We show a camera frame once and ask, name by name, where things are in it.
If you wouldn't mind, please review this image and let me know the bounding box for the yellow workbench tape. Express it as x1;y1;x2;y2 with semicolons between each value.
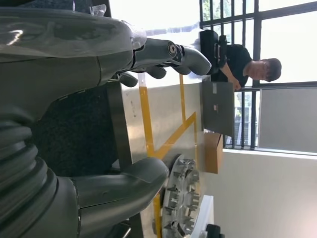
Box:
138;73;199;238

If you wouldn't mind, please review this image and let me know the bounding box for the steel workbench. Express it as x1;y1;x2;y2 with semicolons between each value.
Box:
106;28;207;238

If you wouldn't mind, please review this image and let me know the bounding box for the black bag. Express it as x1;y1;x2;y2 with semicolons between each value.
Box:
199;29;228;77

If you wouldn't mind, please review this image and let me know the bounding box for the silver wheel hubcap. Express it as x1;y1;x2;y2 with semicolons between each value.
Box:
162;154;201;238

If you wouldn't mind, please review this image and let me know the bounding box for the grey laptop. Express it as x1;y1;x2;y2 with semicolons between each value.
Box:
201;81;235;138

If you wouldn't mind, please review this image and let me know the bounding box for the brown cardboard box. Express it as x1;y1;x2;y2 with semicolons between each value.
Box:
204;131;224;175

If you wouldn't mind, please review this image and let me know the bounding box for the person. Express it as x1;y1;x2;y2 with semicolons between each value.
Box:
211;43;282;92

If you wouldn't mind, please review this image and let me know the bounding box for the black smooth round stool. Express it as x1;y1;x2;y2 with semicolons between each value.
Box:
205;224;226;238

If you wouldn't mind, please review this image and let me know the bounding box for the grey window panel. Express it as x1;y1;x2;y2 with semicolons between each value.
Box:
258;87;317;154

